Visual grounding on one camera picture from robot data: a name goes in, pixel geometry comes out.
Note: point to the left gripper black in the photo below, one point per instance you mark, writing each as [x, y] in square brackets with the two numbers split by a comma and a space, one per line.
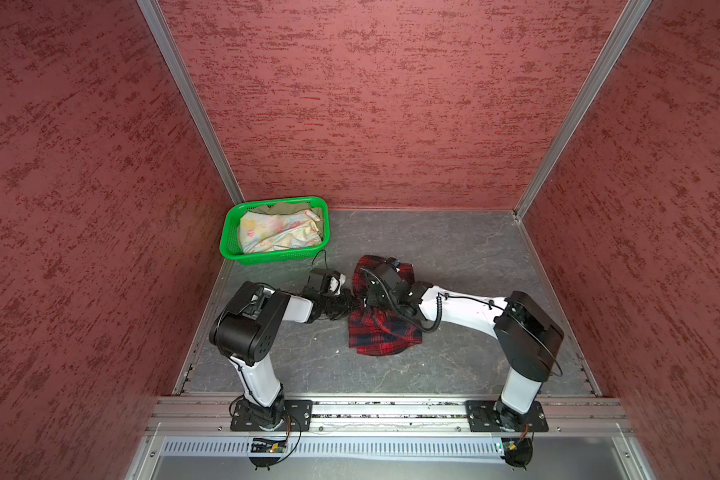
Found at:
[348, 299]

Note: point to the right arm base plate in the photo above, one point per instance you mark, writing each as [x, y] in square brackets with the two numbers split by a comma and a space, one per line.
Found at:
[494, 417]

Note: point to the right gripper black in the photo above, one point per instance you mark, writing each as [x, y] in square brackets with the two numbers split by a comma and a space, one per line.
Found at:
[372, 294]

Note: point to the aluminium front rail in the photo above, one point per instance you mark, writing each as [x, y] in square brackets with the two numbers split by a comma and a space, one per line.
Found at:
[394, 415]

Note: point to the slotted cable duct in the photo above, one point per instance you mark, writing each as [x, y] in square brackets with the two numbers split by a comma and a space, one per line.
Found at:
[395, 448]

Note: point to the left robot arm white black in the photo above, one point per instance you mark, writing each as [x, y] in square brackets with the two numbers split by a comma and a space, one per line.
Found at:
[244, 334]

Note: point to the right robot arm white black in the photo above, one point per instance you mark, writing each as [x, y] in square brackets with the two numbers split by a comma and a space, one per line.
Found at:
[530, 340]

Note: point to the olive green garment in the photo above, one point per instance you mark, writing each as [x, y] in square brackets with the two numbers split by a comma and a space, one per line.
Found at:
[282, 208]

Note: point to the left aluminium corner post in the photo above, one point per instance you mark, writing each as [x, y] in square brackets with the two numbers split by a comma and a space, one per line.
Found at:
[169, 50]

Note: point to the pastel floral skirt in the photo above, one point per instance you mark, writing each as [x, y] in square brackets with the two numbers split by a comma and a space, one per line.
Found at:
[264, 233]

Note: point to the red plaid skirt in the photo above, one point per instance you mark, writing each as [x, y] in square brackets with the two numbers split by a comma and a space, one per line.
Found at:
[372, 331]

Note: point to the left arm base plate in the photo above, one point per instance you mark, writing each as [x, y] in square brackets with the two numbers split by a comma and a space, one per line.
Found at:
[248, 416]

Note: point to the right aluminium corner post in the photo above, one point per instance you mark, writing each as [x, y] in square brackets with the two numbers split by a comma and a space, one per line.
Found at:
[622, 31]

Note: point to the aluminium corner post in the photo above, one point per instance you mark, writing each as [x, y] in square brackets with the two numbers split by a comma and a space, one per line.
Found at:
[169, 50]
[622, 31]

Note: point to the green plastic basket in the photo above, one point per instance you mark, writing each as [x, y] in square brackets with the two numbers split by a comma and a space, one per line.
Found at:
[230, 248]

